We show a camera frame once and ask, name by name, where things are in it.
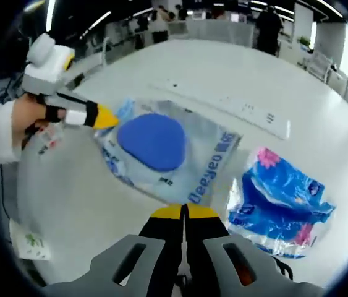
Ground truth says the blue floral tissue pack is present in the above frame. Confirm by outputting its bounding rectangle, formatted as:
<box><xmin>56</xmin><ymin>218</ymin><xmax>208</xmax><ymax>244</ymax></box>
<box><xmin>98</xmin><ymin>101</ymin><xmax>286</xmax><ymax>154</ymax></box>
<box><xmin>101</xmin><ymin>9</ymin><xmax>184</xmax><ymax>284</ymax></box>
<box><xmin>226</xmin><ymin>146</ymin><xmax>337</xmax><ymax>258</ymax></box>

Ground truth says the blue mouse pad package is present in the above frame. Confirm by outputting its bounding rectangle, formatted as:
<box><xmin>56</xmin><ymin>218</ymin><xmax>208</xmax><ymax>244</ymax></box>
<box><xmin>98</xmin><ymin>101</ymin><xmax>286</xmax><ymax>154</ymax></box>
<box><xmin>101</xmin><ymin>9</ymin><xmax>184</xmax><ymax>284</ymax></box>
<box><xmin>93</xmin><ymin>98</ymin><xmax>243</xmax><ymax>207</ymax></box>

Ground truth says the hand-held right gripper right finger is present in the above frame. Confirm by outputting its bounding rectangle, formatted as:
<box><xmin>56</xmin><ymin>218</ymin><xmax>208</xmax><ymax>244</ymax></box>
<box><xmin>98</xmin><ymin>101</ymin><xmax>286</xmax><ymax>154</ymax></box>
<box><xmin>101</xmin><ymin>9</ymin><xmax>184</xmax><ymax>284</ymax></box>
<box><xmin>187</xmin><ymin>204</ymin><xmax>325</xmax><ymax>297</ymax></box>

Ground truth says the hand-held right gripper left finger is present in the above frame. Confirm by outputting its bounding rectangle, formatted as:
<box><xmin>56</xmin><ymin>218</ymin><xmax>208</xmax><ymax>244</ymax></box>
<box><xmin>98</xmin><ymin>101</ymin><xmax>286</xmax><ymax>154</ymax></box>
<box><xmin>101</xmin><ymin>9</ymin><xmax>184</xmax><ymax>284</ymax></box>
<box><xmin>42</xmin><ymin>204</ymin><xmax>183</xmax><ymax>297</ymax></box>

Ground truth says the white table socket panel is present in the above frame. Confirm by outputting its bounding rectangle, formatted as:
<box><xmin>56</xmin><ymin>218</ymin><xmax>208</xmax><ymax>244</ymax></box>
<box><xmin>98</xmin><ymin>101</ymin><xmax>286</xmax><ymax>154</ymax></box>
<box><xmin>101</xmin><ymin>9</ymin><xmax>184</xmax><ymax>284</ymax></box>
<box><xmin>147</xmin><ymin>79</ymin><xmax>292</xmax><ymax>140</ymax></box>

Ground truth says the white office chair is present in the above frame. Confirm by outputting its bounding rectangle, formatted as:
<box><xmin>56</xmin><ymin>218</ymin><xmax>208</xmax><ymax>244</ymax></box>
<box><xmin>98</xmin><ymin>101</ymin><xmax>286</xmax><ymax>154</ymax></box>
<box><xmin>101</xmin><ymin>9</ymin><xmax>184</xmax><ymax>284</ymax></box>
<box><xmin>305</xmin><ymin>51</ymin><xmax>337</xmax><ymax>83</ymax></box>

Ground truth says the person's left hand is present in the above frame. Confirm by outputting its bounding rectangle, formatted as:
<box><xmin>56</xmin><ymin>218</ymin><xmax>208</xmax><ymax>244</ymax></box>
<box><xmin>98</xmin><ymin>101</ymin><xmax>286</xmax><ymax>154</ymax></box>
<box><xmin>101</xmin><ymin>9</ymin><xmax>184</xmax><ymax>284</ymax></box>
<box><xmin>9</xmin><ymin>93</ymin><xmax>48</xmax><ymax>149</ymax></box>

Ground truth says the white table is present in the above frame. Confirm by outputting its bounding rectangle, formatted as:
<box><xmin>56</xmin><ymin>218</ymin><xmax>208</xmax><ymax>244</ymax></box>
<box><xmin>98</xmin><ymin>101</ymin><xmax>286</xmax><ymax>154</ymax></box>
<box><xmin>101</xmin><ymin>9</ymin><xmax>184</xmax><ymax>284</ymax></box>
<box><xmin>15</xmin><ymin>38</ymin><xmax>348</xmax><ymax>287</ymax></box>

